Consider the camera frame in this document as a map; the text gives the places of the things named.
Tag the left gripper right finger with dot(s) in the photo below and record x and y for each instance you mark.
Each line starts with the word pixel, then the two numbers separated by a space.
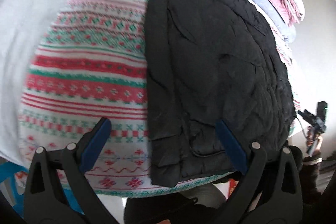
pixel 269 191

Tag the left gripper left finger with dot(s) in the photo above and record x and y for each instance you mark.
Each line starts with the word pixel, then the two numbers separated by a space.
pixel 44 197

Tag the black quilted puffer jacket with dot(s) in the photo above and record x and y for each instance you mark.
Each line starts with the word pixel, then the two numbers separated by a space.
pixel 211 61

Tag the person's right hand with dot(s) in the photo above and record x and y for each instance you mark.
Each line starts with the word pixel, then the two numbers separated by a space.
pixel 313 141

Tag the light blue folded blanket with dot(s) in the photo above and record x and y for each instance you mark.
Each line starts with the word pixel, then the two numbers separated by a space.
pixel 288 32

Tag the patterned red green blanket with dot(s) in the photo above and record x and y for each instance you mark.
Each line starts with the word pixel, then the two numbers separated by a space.
pixel 90 65

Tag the pale grey bed sheet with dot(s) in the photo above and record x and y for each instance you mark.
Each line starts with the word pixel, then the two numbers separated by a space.
pixel 23 23

